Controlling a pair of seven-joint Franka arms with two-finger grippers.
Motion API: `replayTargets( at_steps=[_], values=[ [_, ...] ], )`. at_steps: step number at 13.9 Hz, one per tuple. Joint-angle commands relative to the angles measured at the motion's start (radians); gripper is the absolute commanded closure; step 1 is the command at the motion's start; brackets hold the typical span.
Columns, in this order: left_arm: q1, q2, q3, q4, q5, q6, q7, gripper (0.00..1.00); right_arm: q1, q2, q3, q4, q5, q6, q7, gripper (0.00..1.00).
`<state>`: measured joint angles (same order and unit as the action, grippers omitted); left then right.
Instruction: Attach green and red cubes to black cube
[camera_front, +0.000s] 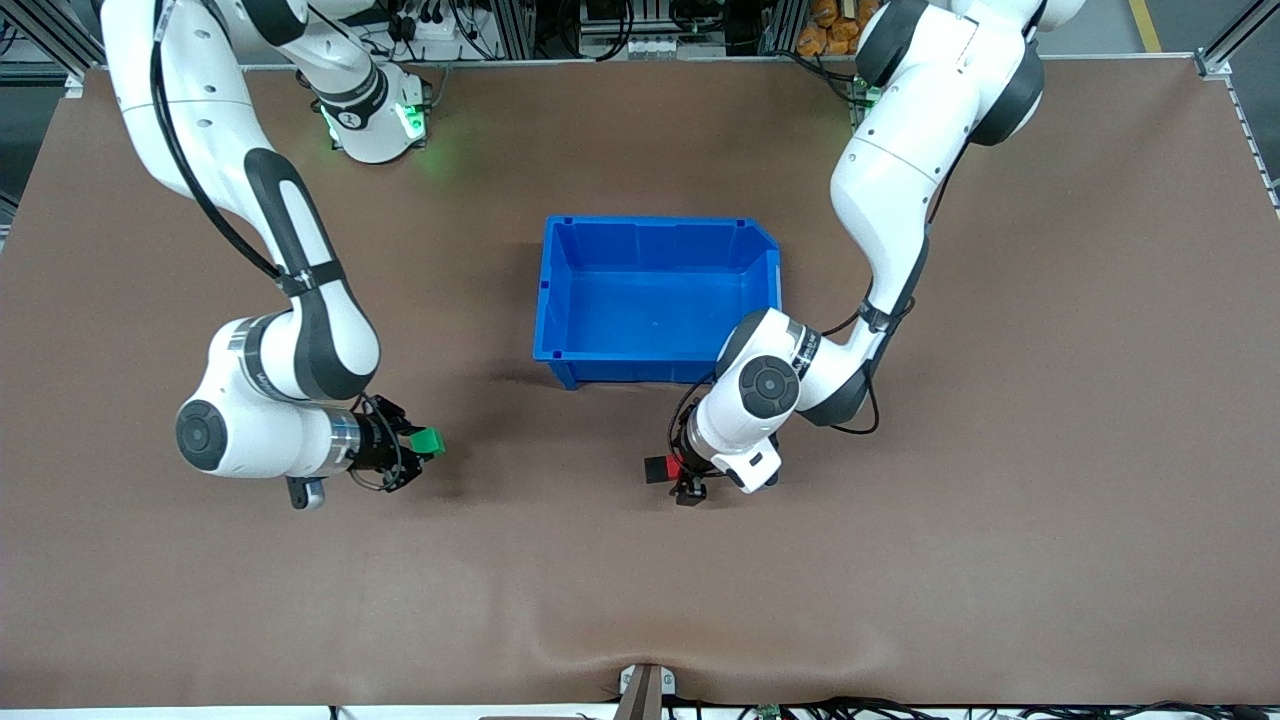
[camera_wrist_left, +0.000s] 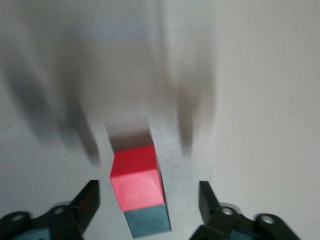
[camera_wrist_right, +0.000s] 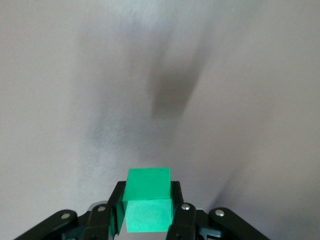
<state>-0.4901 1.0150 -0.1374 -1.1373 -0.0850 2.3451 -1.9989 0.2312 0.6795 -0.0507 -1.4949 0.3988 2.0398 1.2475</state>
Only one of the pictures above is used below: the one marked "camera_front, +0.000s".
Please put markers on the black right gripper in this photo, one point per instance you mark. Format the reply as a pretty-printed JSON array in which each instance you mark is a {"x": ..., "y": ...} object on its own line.
[{"x": 377, "y": 443}]

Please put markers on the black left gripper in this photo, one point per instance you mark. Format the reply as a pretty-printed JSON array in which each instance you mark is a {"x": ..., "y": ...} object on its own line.
[{"x": 690, "y": 452}]

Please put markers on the green cube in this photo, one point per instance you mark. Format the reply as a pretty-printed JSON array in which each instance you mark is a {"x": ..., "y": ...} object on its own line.
[{"x": 428, "y": 442}]

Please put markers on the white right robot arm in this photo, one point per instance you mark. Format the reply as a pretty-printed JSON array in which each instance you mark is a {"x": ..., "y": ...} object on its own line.
[{"x": 200, "y": 120}]

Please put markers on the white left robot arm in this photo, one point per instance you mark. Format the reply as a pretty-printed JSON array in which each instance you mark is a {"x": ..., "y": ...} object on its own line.
[{"x": 900, "y": 170}]

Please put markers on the black cube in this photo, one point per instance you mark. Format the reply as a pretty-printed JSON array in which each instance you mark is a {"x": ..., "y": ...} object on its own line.
[{"x": 657, "y": 470}]

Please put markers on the brown table mat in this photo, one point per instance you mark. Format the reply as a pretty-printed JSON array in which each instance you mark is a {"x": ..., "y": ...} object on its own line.
[{"x": 600, "y": 580}]

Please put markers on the blue plastic bin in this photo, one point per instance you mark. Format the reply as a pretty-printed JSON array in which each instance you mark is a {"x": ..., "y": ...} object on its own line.
[{"x": 650, "y": 300}]

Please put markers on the white power strip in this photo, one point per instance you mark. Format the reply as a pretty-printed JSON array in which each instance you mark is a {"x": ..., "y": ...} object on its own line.
[{"x": 435, "y": 25}]

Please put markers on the orange mesh bag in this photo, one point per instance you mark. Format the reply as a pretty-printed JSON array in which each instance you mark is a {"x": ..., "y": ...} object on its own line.
[{"x": 830, "y": 30}]

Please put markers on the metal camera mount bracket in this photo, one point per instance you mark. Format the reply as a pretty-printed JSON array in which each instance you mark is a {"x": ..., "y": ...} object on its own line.
[{"x": 645, "y": 690}]

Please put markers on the aluminium frame post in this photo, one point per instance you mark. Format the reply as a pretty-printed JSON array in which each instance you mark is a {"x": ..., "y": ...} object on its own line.
[
  {"x": 512, "y": 28},
  {"x": 782, "y": 25}
]

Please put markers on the aluminium frame rail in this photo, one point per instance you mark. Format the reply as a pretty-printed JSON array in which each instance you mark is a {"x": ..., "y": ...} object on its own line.
[{"x": 50, "y": 35}]

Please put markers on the aluminium corner bracket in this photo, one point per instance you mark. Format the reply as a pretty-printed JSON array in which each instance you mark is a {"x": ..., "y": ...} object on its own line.
[{"x": 1225, "y": 55}]

